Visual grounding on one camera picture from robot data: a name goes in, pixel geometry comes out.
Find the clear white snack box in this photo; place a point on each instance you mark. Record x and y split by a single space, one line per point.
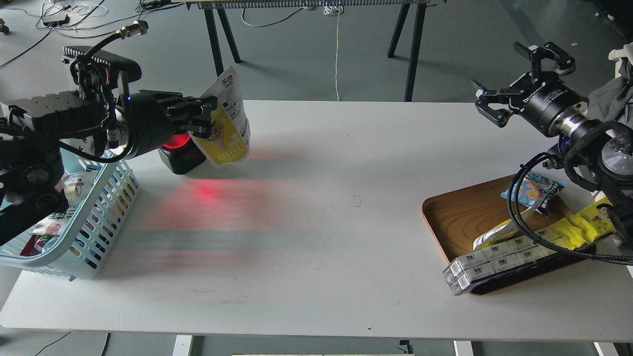
501 265

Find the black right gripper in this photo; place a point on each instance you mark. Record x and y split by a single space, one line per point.
538 103

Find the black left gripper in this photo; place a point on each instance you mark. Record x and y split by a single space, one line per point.
153 117

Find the wooden tray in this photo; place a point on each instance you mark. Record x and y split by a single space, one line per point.
456 218

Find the yellow white snack pouch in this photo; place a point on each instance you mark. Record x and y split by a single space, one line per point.
228 141

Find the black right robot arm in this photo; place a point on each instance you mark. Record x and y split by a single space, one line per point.
595 155

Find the red white snack bag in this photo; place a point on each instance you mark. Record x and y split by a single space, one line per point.
76 188

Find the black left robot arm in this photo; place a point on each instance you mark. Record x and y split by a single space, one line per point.
101 121

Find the blue snack packet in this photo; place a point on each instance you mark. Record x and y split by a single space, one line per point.
535 188

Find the yellow white snack bag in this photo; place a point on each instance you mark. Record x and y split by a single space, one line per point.
500 233

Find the black power adapter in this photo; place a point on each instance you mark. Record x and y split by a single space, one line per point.
55 20

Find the light blue plastic basket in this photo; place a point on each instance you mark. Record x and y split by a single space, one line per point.
82 248

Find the black table frame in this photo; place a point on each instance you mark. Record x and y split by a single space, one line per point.
299 33

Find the black barcode scanner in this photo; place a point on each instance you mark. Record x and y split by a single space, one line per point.
180 154

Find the yellow cartoon snack bag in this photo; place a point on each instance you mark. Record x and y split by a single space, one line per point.
584 228

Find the grey cloth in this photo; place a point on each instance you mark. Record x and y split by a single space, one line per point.
613 100

